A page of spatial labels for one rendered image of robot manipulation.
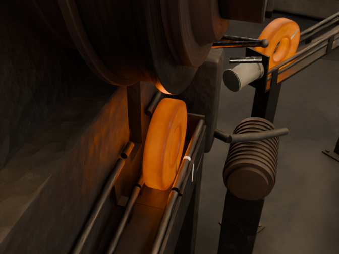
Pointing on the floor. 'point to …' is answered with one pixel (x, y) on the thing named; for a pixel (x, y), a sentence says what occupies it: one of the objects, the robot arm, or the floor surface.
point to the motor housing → (246, 186)
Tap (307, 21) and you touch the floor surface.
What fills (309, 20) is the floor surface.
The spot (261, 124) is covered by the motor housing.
